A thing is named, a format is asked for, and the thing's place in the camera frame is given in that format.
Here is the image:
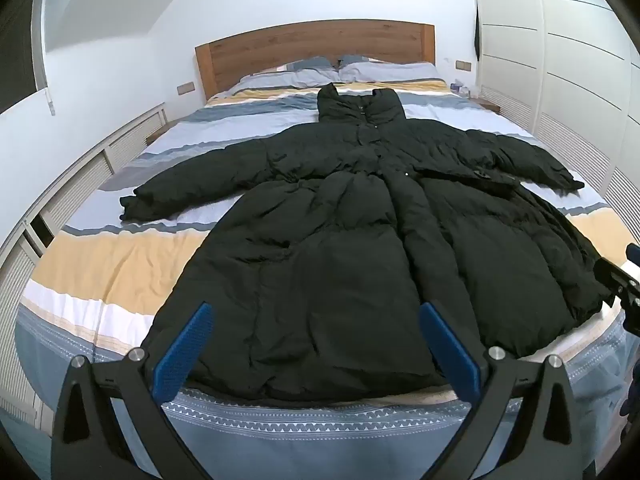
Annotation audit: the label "striped pillow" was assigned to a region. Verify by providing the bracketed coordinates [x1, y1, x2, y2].
[240, 57, 341, 88]
[339, 55, 446, 82]

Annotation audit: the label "white slatted radiator cabinet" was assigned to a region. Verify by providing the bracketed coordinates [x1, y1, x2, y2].
[0, 102, 168, 421]

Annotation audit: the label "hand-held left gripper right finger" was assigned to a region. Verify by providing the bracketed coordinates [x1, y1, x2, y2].
[415, 302, 581, 480]

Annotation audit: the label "wooden headboard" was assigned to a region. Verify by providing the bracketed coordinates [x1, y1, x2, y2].
[195, 21, 436, 102]

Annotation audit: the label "black puffer coat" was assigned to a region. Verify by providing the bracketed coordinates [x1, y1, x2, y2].
[118, 85, 616, 403]

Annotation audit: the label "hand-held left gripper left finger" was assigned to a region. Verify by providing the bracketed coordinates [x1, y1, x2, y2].
[50, 301, 221, 480]

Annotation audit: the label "white wardrobe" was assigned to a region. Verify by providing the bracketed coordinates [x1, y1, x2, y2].
[470, 0, 640, 221]

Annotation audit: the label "striped bed duvet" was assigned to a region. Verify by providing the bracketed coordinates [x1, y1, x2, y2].
[12, 62, 640, 480]

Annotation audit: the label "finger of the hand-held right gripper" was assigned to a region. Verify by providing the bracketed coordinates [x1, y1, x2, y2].
[594, 257, 640, 311]

